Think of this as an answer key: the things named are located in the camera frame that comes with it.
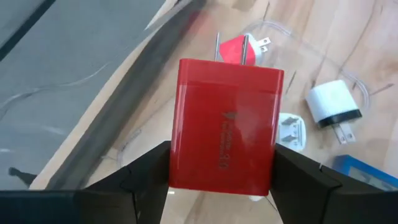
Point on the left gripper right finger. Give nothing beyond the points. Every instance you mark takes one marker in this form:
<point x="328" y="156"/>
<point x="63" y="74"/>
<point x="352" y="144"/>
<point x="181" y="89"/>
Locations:
<point x="326" y="205"/>

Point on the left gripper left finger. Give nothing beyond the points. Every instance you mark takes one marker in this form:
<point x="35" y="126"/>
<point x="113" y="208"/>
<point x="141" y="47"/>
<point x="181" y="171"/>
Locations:
<point x="93" y="205"/>

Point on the white wall charger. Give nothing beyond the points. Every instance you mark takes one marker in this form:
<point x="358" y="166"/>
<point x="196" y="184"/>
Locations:
<point x="295" y="137"/>

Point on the white and black charger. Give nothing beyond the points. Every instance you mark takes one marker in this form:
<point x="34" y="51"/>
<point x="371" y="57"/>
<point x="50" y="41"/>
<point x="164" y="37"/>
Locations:
<point x="329" y="99"/>

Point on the red wall charger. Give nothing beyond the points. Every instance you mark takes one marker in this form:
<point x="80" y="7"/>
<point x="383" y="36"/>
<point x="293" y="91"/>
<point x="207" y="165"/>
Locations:
<point x="224" y="124"/>

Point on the pink and white charger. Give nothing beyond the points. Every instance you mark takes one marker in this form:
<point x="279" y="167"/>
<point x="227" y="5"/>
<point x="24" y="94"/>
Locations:
<point x="233" y="49"/>

